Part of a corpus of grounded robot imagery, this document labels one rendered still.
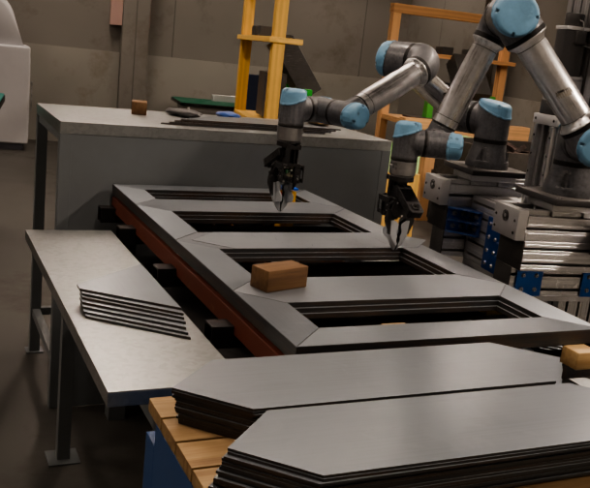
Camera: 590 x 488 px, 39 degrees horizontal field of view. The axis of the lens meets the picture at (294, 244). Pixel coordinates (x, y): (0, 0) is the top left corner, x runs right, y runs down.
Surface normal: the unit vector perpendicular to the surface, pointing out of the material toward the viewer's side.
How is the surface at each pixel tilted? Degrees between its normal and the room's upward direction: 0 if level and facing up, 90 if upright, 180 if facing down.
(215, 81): 90
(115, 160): 90
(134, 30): 90
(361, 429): 0
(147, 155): 90
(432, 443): 0
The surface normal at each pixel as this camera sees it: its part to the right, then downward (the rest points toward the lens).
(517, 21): -0.11, 0.12
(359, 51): 0.28, 0.25
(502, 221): -0.95, -0.04
